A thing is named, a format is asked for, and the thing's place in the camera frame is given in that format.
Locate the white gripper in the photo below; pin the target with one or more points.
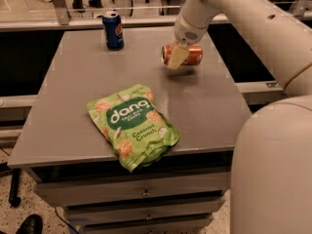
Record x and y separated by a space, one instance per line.
185 33

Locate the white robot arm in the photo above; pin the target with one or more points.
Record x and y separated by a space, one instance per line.
271 178

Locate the blue Pepsi can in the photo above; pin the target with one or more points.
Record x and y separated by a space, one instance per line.
113 30

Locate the metal railing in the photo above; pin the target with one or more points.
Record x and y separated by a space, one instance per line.
28 15

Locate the grey drawer cabinet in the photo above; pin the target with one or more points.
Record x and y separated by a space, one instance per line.
74 167

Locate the black shoe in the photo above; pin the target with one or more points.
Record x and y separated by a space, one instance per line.
33 224

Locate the black stand leg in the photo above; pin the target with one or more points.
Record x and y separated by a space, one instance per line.
14 199

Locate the green Dang chips bag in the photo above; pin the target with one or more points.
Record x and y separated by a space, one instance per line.
139 134

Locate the orange soda can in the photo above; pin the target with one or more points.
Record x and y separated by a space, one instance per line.
194 57

